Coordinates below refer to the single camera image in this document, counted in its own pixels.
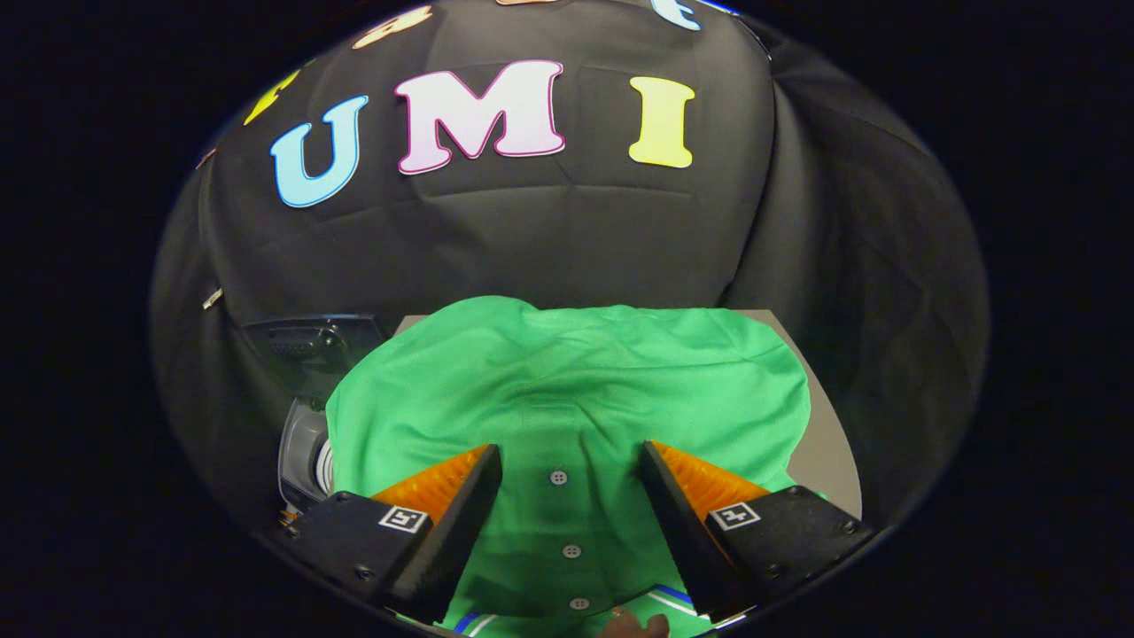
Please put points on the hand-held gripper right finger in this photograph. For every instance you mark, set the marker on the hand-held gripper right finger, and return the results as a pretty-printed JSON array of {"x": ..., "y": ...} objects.
[{"x": 682, "y": 532}]

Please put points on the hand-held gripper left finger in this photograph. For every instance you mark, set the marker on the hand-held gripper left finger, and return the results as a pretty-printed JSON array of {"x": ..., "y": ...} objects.
[{"x": 456, "y": 532}]

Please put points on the dark top-loading washing machine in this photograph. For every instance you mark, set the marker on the dark top-loading washing machine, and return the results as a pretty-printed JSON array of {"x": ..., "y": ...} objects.
[{"x": 301, "y": 452}]

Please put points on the green polo shirt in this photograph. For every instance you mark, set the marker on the green polo shirt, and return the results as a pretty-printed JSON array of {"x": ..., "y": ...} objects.
[{"x": 567, "y": 390}]

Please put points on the black backdrop cloth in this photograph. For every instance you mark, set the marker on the black backdrop cloth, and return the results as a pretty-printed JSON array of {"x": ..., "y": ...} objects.
[{"x": 576, "y": 239}]

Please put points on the silver cloth clip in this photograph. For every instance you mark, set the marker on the silver cloth clip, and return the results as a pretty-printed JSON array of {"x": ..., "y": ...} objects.
[{"x": 211, "y": 299}]

